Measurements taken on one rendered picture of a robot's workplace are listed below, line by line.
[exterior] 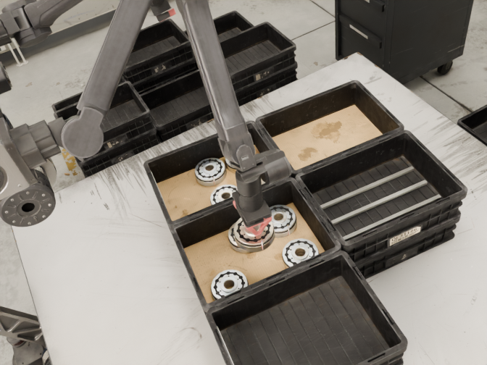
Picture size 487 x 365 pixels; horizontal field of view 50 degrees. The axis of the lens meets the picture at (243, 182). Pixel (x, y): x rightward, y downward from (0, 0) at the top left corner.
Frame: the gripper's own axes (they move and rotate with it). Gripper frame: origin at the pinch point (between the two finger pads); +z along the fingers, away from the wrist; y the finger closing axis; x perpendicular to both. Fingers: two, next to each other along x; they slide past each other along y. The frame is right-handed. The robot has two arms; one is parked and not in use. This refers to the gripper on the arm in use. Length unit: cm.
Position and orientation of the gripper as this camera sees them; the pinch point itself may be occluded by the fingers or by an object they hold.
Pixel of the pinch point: (254, 225)
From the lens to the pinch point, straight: 133.2
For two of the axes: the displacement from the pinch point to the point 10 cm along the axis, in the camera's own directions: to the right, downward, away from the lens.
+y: -3.8, -6.7, 6.4
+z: 0.9, 6.7, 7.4
